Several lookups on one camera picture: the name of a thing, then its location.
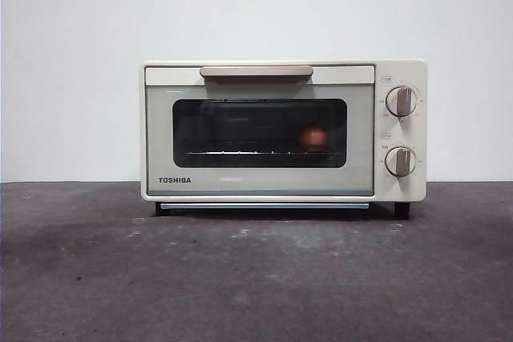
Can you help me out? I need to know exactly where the cream Toshiba toaster oven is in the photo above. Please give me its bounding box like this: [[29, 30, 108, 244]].
[[139, 59, 428, 220]]

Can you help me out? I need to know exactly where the brown egg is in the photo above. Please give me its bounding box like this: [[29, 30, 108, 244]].
[[299, 123, 329, 151]]

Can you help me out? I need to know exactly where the cream timer knob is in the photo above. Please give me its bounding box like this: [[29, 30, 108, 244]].
[[383, 145, 418, 179]]

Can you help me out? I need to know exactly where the cream temperature knob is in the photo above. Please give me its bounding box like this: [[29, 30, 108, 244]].
[[384, 85, 418, 119]]

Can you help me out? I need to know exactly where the metal wire oven rack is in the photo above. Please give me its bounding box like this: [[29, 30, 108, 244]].
[[185, 149, 338, 157]]

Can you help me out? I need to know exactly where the glass oven door with handle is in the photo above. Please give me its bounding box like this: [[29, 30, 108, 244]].
[[143, 64, 376, 198]]

